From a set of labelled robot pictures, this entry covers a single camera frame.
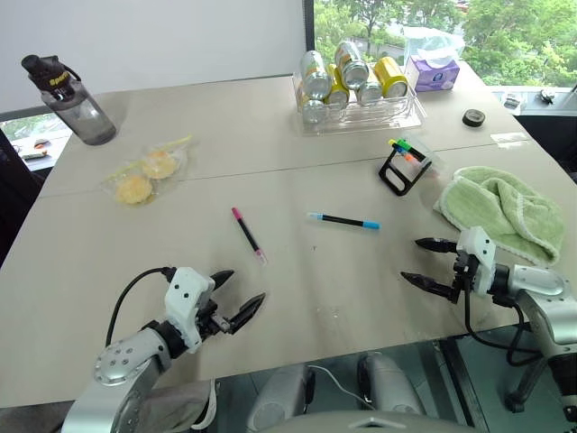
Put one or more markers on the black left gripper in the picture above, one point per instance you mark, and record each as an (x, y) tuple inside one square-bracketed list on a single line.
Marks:
[(212, 318)]

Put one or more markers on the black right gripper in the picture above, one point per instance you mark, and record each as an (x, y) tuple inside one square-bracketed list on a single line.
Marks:
[(463, 275)]

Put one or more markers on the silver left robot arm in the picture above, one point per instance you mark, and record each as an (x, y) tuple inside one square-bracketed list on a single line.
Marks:
[(117, 361)]

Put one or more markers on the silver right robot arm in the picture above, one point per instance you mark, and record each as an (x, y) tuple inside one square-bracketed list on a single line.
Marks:
[(545, 293)]

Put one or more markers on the pink black pen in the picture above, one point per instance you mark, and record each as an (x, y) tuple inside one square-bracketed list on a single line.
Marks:
[(247, 234)]

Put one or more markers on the blue black pen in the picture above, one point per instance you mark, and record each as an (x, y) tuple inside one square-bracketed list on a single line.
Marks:
[(342, 220)]

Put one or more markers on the orange plastic toy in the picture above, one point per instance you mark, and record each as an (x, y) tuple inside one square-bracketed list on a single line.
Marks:
[(410, 158)]

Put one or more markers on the green and yellow plastic toy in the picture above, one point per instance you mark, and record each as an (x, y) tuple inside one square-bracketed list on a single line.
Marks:
[(400, 144)]

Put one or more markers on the purple tissue box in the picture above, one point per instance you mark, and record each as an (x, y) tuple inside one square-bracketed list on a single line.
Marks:
[(433, 74)]

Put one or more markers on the green towel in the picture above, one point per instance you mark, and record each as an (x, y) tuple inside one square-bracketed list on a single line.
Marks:
[(500, 203)]

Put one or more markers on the grey rounded robot leg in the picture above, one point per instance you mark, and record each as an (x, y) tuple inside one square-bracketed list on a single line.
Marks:
[(279, 397), (390, 383)]

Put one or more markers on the grey cloth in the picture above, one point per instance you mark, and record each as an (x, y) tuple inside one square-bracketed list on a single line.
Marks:
[(180, 406)]

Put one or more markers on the round yellow cake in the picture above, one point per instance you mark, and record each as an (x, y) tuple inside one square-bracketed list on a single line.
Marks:
[(158, 165), (133, 190)]

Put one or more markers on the clear plastic snack bag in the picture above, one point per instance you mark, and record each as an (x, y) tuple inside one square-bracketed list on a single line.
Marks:
[(176, 155)]

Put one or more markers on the black tape roll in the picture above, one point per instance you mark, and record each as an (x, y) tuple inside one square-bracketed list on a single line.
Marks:
[(473, 117)]

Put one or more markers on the black stand leg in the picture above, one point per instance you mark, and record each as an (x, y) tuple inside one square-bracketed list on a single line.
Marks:
[(527, 388)]

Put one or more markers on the clear plastic can organizer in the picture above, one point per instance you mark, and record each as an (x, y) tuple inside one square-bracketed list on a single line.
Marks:
[(383, 117)]

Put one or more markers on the grey robot torso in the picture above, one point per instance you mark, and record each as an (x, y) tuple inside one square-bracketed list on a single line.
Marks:
[(374, 424)]

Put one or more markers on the small dark windowsill object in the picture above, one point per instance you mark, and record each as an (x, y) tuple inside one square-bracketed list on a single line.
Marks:
[(512, 100), (547, 95)]

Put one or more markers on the silver drink can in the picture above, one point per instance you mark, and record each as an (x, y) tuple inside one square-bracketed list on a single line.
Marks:
[(352, 63), (311, 110), (315, 74), (369, 92)]

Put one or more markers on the yellow drink can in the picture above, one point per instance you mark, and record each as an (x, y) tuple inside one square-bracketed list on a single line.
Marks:
[(390, 74), (337, 90)]

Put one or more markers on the grey translucent water bottle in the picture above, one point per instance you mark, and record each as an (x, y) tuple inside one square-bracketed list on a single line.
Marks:
[(79, 110)]

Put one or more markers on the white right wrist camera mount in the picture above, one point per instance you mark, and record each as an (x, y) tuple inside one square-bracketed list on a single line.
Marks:
[(480, 257)]

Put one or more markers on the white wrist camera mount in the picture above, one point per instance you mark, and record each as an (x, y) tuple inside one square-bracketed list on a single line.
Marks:
[(480, 257), (185, 293)]

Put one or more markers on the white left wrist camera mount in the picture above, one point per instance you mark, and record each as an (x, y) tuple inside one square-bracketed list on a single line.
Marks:
[(185, 293)]

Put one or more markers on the black pen holder with markers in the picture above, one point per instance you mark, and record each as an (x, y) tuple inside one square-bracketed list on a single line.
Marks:
[(396, 182)]

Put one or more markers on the black window post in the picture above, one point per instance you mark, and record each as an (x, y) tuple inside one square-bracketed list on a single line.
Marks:
[(309, 24)]

